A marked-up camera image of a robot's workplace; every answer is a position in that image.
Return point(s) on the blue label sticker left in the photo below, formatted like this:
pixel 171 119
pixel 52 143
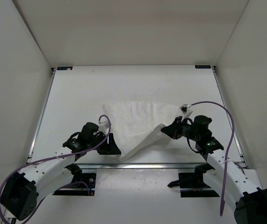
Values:
pixel 64 68

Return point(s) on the blue label sticker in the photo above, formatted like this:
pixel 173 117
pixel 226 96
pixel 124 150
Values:
pixel 64 68
pixel 202 66

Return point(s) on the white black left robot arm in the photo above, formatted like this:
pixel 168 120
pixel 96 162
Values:
pixel 24 189

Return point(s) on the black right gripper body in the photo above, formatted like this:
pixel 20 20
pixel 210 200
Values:
pixel 186 131

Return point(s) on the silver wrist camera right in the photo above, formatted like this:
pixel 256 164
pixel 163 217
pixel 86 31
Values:
pixel 186 110

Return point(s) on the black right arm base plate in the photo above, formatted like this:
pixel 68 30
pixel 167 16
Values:
pixel 192 184

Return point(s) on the white pleated skirt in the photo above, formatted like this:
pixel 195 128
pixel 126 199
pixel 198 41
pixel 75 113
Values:
pixel 136 125

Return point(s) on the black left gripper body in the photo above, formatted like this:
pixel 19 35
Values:
pixel 96 142

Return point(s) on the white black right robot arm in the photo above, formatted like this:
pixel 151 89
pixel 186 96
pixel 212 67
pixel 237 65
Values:
pixel 247 200

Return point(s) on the blue label sticker right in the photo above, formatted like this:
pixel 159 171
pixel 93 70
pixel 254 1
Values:
pixel 202 66

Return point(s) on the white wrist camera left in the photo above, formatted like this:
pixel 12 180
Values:
pixel 104 126

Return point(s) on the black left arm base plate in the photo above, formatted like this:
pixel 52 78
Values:
pixel 82 184

